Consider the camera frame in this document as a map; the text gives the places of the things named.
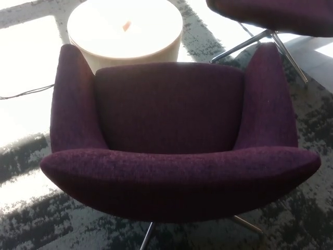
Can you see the small orange tag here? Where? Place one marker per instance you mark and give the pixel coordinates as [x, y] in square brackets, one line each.
[126, 26]

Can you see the purple fabric swivel armchair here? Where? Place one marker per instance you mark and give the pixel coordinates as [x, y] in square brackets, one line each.
[169, 166]

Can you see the purple chair with chrome legs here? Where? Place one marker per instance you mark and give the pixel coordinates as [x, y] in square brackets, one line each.
[281, 15]

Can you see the round white side table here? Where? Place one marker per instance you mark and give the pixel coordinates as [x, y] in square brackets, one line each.
[122, 28]

